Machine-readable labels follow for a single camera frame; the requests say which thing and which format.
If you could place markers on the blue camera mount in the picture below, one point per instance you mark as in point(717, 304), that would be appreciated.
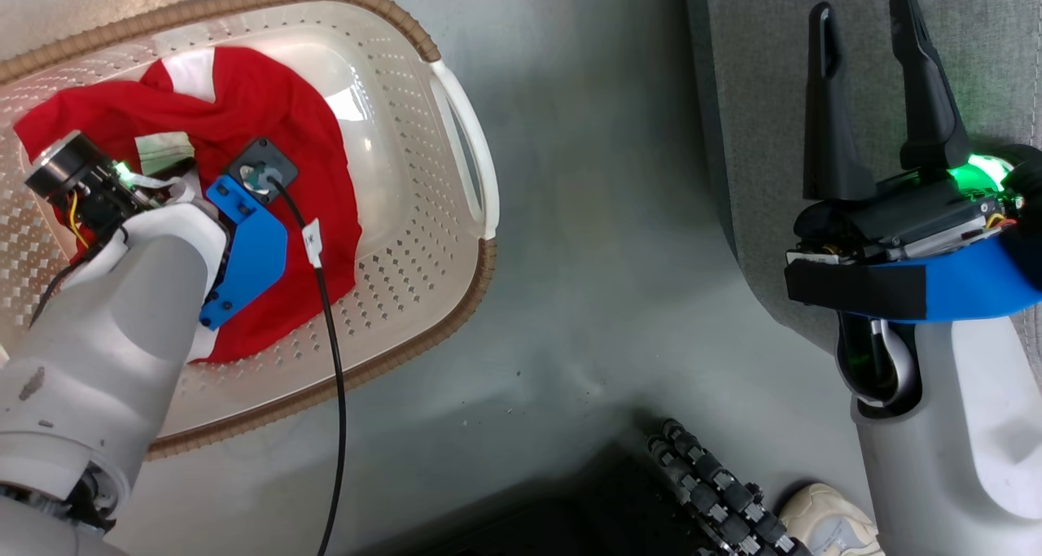
point(969, 287)
point(252, 255)

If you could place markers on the white sneaker shoe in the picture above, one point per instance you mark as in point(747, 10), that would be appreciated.
point(830, 525)

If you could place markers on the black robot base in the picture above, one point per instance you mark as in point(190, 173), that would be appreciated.
point(586, 519)

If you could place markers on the blue left camera mount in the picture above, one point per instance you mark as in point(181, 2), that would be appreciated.
point(252, 255)

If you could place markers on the white perforated laundry basket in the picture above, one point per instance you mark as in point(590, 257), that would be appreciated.
point(391, 238)

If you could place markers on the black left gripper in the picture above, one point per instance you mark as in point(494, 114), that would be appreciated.
point(89, 190)

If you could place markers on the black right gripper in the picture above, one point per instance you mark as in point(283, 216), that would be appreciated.
point(936, 214)

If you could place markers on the red and white garment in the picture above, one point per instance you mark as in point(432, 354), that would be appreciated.
point(269, 108)

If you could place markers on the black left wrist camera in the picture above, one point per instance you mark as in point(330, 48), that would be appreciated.
point(260, 172)

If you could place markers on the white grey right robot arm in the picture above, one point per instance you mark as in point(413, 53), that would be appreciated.
point(961, 450)

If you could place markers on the blue right camera mount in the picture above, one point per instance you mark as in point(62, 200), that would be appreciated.
point(969, 287)

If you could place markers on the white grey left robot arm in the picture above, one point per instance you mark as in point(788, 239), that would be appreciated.
point(106, 352)

